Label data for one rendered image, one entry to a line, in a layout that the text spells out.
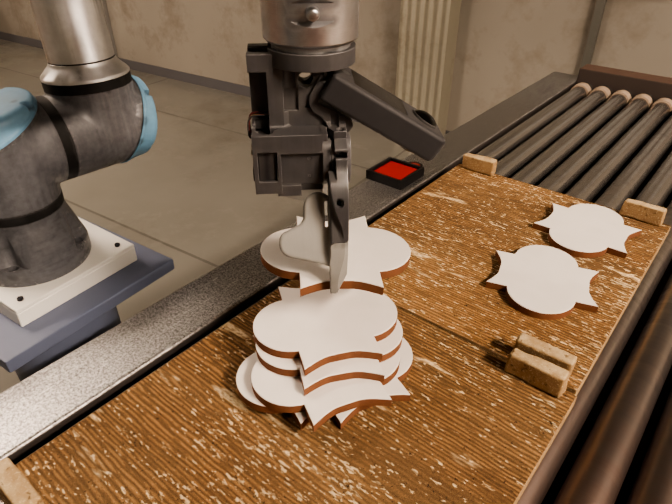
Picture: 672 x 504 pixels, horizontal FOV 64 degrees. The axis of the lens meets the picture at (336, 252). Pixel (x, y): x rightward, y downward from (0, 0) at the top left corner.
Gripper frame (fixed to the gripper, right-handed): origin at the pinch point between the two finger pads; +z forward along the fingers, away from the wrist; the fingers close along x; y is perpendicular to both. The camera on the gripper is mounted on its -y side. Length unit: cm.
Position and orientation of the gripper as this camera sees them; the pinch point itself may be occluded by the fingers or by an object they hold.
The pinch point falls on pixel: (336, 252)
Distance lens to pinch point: 54.3
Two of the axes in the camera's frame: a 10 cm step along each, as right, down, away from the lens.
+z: 0.0, 8.3, 5.6
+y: -10.0, 0.5, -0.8
